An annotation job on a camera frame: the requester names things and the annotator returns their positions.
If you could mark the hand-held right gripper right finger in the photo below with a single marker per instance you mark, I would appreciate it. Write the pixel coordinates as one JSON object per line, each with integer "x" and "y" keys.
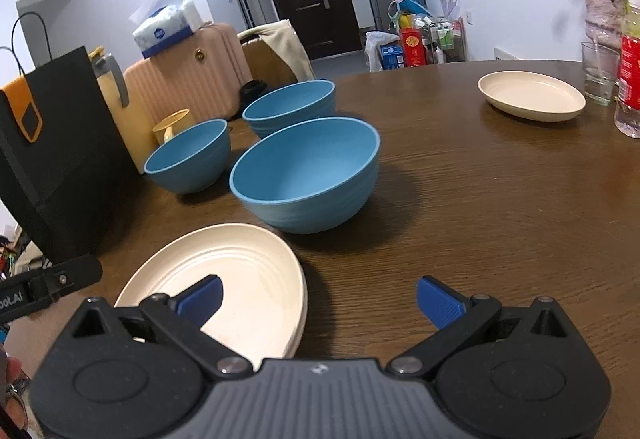
{"x": 440, "y": 304}

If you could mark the clear drinking glass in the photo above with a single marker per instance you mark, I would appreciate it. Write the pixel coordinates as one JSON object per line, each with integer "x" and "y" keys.
{"x": 600, "y": 74}

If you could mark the pink white vase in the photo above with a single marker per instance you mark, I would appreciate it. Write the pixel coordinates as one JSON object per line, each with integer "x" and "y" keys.
{"x": 602, "y": 19}

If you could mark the orange bag tag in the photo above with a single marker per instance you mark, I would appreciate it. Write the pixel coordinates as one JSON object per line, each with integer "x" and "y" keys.
{"x": 20, "y": 99}

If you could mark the yellow kettle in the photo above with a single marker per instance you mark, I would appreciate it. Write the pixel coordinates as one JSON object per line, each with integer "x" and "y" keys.
{"x": 125, "y": 129}

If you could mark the beige cloth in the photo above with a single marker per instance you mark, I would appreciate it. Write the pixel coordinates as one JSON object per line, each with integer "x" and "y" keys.
{"x": 290, "y": 49}

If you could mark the wooden chair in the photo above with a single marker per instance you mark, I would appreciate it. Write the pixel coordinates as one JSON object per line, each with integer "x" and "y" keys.
{"x": 257, "y": 64}

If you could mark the white wall radiator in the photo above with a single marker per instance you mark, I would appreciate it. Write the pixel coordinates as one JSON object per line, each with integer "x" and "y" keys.
{"x": 535, "y": 55}

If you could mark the cream plate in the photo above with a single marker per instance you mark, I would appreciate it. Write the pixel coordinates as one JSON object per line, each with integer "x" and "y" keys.
{"x": 530, "y": 94}
{"x": 240, "y": 264}
{"x": 301, "y": 319}

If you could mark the yellow cup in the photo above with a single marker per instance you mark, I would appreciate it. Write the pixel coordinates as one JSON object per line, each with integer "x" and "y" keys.
{"x": 172, "y": 121}

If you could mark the metal rack with bottles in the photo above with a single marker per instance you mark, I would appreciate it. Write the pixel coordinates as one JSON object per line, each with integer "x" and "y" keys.
{"x": 445, "y": 41}

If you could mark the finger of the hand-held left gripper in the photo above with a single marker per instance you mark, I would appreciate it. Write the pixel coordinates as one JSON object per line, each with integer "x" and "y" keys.
{"x": 65, "y": 276}

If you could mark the red label water bottle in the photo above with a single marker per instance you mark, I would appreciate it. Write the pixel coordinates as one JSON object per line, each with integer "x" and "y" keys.
{"x": 631, "y": 69}

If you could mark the black paper bag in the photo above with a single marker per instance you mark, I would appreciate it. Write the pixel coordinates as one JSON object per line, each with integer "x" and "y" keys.
{"x": 65, "y": 169}

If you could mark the white blue tissue pack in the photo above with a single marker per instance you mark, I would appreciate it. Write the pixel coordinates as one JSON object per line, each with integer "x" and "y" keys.
{"x": 165, "y": 31}

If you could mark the white wall socket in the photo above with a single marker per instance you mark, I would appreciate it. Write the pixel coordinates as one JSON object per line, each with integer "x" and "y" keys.
{"x": 470, "y": 17}

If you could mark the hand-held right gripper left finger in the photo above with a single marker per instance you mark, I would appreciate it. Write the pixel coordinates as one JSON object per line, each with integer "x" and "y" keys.
{"x": 202, "y": 301}

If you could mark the blue bowl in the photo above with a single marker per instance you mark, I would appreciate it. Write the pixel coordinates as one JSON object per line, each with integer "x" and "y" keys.
{"x": 185, "y": 159}
{"x": 285, "y": 106}
{"x": 300, "y": 174}

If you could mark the blue carton box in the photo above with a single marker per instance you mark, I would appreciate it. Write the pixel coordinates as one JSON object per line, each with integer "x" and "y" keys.
{"x": 392, "y": 56}

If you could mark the black cup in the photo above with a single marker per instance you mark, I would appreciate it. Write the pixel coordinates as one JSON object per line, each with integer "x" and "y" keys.
{"x": 248, "y": 94}

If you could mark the blue plastic bag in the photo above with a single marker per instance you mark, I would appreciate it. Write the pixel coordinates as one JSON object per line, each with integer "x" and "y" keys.
{"x": 412, "y": 9}

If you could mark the person's left hand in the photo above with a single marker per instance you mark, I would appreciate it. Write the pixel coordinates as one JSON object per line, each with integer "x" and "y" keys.
{"x": 12, "y": 371}

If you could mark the white plastic bag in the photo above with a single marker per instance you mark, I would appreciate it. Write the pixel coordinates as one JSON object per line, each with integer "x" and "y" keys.
{"x": 374, "y": 49}

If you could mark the red carton box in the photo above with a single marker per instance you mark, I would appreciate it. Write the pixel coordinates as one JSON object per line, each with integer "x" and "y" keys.
{"x": 412, "y": 46}

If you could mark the pink suitcase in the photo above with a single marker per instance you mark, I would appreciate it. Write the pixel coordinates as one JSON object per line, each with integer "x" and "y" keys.
{"x": 200, "y": 79}

